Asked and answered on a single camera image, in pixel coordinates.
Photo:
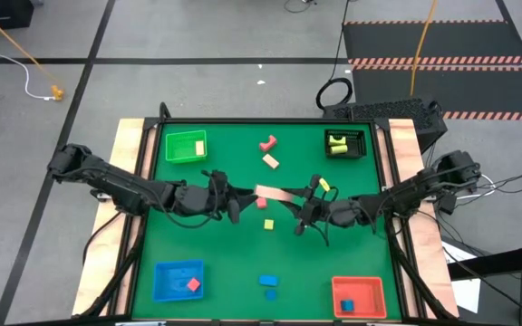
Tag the green felt mat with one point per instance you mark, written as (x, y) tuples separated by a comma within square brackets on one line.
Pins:
[(243, 253)]

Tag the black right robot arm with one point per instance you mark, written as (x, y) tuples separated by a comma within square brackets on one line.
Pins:
[(406, 194)]

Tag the yellow cube block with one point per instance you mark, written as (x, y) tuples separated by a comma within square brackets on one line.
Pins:
[(268, 224)]

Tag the white paper sheet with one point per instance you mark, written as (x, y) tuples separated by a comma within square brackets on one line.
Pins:
[(467, 294)]

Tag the blue rectangular block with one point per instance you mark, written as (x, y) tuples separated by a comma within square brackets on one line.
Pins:
[(268, 280)]

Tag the long natural wood plank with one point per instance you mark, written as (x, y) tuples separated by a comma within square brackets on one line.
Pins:
[(273, 193)]

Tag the yellow arch block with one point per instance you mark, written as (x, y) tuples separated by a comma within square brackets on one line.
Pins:
[(336, 140)]

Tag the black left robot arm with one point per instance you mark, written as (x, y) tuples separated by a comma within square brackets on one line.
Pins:
[(116, 181)]

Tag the blue plastic bin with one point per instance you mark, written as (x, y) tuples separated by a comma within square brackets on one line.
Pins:
[(170, 290)]

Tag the black plastic bin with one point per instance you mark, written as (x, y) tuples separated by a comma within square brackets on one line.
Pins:
[(356, 145)]

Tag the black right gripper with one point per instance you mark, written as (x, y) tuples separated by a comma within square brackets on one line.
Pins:
[(317, 210)]

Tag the black power adapter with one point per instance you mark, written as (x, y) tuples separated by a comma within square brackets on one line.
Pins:
[(447, 204)]

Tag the black hazard-striped floor mat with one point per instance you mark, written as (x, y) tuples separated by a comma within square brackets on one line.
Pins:
[(469, 90), (424, 41)]

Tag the red plastic bin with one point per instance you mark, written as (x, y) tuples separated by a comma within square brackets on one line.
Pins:
[(367, 292)]

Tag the black cabinet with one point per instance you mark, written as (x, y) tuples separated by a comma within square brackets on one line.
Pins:
[(2, 16)]

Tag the yellow sticker tag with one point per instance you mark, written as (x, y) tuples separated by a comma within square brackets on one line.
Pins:
[(324, 184)]

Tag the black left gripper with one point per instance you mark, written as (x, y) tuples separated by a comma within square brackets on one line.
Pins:
[(220, 199)]

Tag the yellow cylinder block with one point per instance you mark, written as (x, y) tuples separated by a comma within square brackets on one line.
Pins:
[(339, 150)]

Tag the blue round block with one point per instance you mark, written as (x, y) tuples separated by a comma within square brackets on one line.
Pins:
[(270, 294)]

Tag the green plastic bin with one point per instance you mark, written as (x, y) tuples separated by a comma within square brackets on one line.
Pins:
[(181, 147)]

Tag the black beam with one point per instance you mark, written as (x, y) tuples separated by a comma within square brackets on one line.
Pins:
[(505, 260)]

